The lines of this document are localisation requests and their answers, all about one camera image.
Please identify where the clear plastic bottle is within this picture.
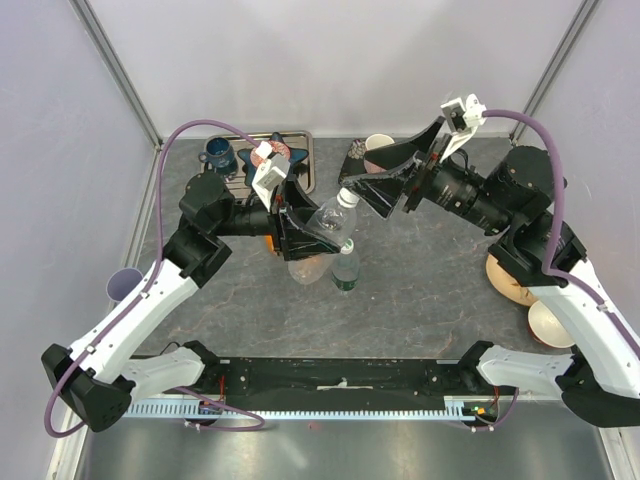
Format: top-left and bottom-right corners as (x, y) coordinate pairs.
(288, 188), (359, 285)

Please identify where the pink mug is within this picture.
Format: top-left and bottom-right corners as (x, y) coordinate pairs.
(363, 133), (395, 174)

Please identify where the water bottle green label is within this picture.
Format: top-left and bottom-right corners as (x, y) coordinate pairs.
(331, 238), (360, 292)

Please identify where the black floral square plate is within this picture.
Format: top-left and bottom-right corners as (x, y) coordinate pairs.
(338, 137), (398, 196)

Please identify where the beige plate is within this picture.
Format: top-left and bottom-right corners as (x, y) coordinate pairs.
(485, 254), (537, 307)

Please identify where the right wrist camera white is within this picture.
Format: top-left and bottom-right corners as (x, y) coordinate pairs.
(440, 94), (486, 159)

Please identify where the blue mug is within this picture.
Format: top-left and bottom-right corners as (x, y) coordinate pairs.
(198, 137), (238, 175)

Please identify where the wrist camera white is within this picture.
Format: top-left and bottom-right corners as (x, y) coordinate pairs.
(251, 141), (290, 211)
(440, 94), (486, 159)

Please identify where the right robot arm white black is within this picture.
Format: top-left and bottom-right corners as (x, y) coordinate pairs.
(339, 117), (639, 428)

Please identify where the metal tray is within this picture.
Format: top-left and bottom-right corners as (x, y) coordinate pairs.
(197, 130), (316, 200)

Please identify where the right orange juice bottle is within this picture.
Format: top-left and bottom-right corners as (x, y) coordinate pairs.
(302, 254), (326, 266)

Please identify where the purple cup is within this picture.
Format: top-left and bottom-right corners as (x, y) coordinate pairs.
(106, 267), (143, 303)

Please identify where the orange juice bottle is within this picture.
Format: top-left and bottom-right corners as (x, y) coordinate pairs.
(302, 254), (326, 266)
(265, 236), (275, 254)

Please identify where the blue star-shaped plate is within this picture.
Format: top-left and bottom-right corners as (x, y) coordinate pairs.
(236, 132), (309, 187)

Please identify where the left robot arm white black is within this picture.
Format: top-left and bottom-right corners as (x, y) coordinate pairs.
(41, 171), (341, 432)

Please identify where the red patterned bowl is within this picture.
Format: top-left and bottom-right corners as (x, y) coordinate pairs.
(250, 140), (291, 167)

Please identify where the white bowl red rim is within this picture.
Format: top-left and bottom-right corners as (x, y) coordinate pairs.
(528, 301), (575, 349)

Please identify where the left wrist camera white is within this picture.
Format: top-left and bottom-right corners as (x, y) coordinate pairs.
(251, 141), (290, 211)

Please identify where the left orange juice bottle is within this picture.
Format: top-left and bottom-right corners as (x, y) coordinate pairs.
(265, 236), (275, 254)

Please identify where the slotted cable duct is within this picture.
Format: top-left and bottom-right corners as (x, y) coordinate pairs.
(122, 397), (519, 424)

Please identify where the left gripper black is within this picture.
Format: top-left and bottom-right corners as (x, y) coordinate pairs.
(213, 173), (342, 260)

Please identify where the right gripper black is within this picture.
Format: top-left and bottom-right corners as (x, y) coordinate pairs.
(344, 114), (515, 235)

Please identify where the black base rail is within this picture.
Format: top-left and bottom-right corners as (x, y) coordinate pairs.
(188, 356), (515, 412)

